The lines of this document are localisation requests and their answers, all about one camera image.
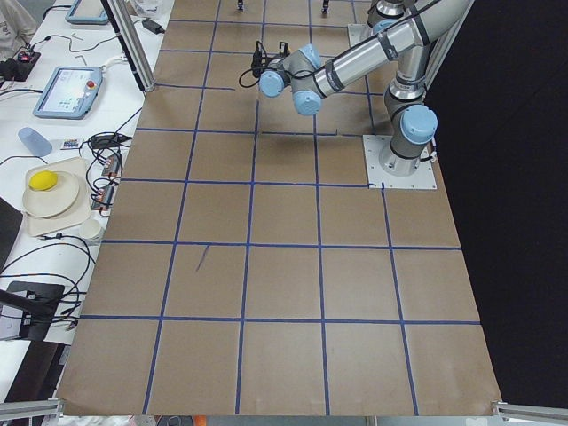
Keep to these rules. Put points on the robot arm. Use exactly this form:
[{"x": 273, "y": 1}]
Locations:
[
  {"x": 404, "y": 32},
  {"x": 383, "y": 13}
]

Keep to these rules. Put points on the brown paper table cover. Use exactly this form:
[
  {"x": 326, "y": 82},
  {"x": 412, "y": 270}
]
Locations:
[{"x": 247, "y": 267}]

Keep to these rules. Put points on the beige tray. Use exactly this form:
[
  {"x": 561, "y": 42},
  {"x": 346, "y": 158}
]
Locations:
[{"x": 76, "y": 214}]

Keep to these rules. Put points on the near teach pendant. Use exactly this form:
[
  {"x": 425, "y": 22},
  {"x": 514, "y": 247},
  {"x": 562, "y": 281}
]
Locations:
[{"x": 70, "y": 93}]

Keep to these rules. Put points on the teach pendant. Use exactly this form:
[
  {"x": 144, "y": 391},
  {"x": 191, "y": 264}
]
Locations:
[
  {"x": 87, "y": 12},
  {"x": 70, "y": 93}
]

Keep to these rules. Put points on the black power adapter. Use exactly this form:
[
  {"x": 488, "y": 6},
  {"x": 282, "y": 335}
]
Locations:
[{"x": 153, "y": 26}]

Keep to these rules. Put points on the white paper cup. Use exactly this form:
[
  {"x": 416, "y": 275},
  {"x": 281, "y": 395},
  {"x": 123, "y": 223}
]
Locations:
[{"x": 91, "y": 231}]

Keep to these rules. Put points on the aluminium frame post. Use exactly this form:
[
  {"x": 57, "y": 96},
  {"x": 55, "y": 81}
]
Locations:
[{"x": 124, "y": 28}]

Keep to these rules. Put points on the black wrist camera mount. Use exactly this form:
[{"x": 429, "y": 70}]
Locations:
[{"x": 261, "y": 60}]

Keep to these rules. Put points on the blue plastic cup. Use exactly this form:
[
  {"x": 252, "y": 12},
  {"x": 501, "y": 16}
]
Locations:
[{"x": 34, "y": 142}]

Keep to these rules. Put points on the yellow lemon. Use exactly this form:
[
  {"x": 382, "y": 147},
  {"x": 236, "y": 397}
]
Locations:
[{"x": 43, "y": 180}]

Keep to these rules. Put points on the far teach pendant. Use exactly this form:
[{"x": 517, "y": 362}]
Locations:
[{"x": 87, "y": 12}]

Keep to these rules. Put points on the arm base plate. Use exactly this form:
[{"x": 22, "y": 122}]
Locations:
[
  {"x": 385, "y": 170},
  {"x": 358, "y": 33}
]

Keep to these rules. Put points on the beige plate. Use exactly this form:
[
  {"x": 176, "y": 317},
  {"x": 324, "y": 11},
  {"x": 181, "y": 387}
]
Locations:
[{"x": 52, "y": 202}]

